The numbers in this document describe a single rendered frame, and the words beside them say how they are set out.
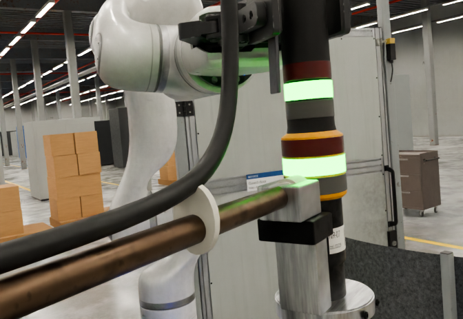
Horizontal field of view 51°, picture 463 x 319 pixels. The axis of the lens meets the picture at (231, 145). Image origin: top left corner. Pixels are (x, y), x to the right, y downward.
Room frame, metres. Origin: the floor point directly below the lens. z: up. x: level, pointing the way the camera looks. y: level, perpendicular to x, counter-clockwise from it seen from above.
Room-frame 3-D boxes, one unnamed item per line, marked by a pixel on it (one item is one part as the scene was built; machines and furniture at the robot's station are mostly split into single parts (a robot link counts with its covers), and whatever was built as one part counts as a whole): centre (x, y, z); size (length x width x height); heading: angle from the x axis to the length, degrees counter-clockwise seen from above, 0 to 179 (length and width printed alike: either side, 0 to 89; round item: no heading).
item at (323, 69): (0.34, -0.06, 1.61); 0.03 x 0.03 x 0.01
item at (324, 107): (0.34, -0.06, 1.59); 0.03 x 0.03 x 0.01
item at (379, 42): (2.52, -0.84, 1.82); 0.09 x 0.04 x 0.23; 111
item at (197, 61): (0.44, -0.02, 1.65); 0.11 x 0.10 x 0.07; 20
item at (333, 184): (0.34, -0.06, 1.53); 0.04 x 0.04 x 0.01
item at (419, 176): (6.95, -2.59, 0.45); 0.68 x 0.47 x 0.90; 37
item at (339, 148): (0.34, -0.06, 1.56); 0.04 x 0.04 x 0.01
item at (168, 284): (1.03, 0.13, 1.33); 0.19 x 0.12 x 0.24; 106
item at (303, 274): (0.33, -0.05, 1.49); 0.09 x 0.07 x 0.10; 146
